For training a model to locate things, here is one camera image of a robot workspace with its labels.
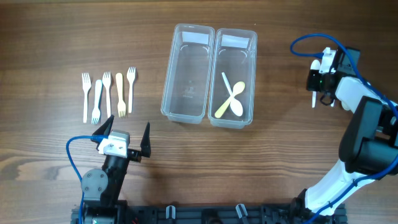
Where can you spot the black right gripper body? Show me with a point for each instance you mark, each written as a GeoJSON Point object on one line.
{"type": "Point", "coordinates": [315, 81]}

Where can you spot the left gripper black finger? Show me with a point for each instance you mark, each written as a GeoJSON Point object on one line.
{"type": "Point", "coordinates": [145, 142]}
{"type": "Point", "coordinates": [103, 131]}

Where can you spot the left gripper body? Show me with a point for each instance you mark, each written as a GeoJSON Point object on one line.
{"type": "Point", "coordinates": [134, 155]}

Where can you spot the yellow plastic spoon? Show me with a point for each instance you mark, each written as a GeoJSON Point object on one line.
{"type": "Point", "coordinates": [237, 89]}

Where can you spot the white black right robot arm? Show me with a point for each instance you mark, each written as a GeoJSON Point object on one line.
{"type": "Point", "coordinates": [369, 144]}

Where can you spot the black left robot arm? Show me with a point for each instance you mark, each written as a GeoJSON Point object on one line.
{"type": "Point", "coordinates": [101, 187]}

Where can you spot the left clear plastic container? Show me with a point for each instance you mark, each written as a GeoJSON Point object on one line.
{"type": "Point", "coordinates": [188, 73]}

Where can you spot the clear plastic container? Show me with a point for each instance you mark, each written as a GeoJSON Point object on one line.
{"type": "Point", "coordinates": [235, 61]}
{"type": "Point", "coordinates": [188, 73]}

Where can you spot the right clear plastic container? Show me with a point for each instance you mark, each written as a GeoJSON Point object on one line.
{"type": "Point", "coordinates": [235, 61]}

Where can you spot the white plastic fork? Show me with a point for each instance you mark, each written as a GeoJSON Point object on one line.
{"type": "Point", "coordinates": [107, 79]}
{"type": "Point", "coordinates": [96, 113]}
{"type": "Point", "coordinates": [86, 84]}
{"type": "Point", "coordinates": [131, 76]}

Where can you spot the yellow plastic fork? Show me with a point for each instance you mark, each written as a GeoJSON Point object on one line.
{"type": "Point", "coordinates": [120, 89]}

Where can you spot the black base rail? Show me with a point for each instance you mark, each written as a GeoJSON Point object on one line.
{"type": "Point", "coordinates": [263, 214]}

